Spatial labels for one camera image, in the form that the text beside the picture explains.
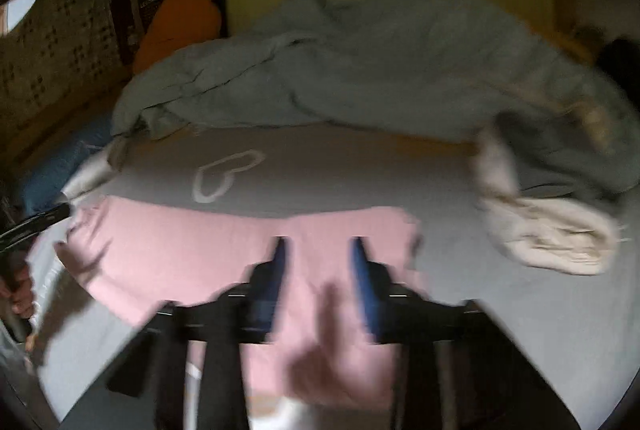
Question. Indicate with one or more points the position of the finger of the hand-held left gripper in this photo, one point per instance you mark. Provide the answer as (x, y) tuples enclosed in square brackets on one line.
[(45, 220)]

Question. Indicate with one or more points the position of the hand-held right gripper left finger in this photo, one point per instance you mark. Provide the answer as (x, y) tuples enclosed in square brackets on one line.
[(277, 270)]

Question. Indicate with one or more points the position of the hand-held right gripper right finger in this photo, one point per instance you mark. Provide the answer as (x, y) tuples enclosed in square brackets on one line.
[(359, 275)]

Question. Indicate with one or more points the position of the pink printed t-shirt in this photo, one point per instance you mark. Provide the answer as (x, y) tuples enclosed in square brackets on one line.
[(200, 240)]

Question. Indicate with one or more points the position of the person's left hand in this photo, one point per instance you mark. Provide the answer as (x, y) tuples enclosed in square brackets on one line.
[(20, 302)]

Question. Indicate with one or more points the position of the blue cloth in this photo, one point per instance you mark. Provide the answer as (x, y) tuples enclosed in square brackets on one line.
[(60, 160)]

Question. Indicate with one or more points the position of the white cloth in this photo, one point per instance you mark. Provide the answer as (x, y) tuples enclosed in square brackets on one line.
[(90, 175)]

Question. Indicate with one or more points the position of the grey bed sheet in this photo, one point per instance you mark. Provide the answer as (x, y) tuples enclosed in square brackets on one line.
[(325, 180)]

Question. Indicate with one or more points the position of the patterned beige panel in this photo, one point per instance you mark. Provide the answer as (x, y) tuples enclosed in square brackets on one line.
[(50, 45)]

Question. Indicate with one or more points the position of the folded cream garment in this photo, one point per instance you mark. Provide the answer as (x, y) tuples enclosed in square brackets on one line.
[(550, 230)]

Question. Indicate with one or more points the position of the grey-green blanket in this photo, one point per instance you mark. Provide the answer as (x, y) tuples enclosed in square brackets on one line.
[(375, 60)]

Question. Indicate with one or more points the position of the orange plush pillow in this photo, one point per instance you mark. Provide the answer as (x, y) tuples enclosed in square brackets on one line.
[(175, 25)]

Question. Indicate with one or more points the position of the wooden bed frame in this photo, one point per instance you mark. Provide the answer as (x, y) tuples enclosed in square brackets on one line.
[(75, 110)]

